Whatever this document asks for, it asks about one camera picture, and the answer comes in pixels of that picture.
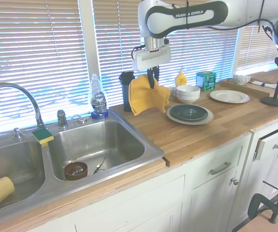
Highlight yellow green sponge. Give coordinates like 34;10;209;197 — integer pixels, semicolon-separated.
31;129;55;145

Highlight yellow cloth towel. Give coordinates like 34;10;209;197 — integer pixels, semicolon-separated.
128;74;171;116

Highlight white dinner plate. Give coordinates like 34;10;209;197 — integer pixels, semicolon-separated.
209;89;250;104

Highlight small metal whisk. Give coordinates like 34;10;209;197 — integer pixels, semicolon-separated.
71;165;85;176

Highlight yellow mustard bottle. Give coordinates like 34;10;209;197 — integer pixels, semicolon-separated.
174;69;188;88

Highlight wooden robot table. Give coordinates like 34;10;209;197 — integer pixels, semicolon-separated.
233;212;278;232

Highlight white rolled napkin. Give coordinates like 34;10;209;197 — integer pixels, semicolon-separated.
249;80;278;87

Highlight black camera stand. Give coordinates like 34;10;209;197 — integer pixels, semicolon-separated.
261;52;278;107

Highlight brown bowl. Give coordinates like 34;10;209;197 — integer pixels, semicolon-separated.
64;161;89;181

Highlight clear dish soap bottle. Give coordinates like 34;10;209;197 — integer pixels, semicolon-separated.
90;73;111;119

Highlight chrome gooseneck faucet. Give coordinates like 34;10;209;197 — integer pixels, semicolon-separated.
0;83;46;130

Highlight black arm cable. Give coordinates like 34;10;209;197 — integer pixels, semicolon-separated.
203;14;278;42

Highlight green cardboard box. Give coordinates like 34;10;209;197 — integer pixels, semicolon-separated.
196;71;217;92

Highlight beige dinner plate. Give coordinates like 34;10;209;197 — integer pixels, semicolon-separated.
166;103;214;126

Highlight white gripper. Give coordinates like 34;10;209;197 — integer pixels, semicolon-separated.
132;46;172;89

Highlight wooden tray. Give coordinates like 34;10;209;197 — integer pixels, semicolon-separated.
220;76;278;98

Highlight white patterned bowl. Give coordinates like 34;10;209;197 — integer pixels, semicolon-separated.
233;74;252;86

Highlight dark green clamp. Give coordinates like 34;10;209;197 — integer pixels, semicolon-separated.
247;180;278;224

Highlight dark blue plate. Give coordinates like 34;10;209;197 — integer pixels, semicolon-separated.
169;104;209;121

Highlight white window blind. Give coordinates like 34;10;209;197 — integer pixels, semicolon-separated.
92;0;240;108
236;24;278;73
0;0;80;138

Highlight chrome sink dispenser knob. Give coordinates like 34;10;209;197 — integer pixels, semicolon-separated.
12;127;24;140

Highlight black shaker bottle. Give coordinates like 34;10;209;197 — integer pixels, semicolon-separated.
119;71;136;113

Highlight stainless steel double sink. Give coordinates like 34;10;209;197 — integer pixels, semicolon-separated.
0;110;166;218

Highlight white sink cabinet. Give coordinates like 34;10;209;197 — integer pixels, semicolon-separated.
0;113;278;232

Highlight chrome sink sprayer cap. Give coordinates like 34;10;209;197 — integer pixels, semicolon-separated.
70;114;86;124

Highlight metal tongs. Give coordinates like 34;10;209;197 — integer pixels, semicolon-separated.
90;157;107;176

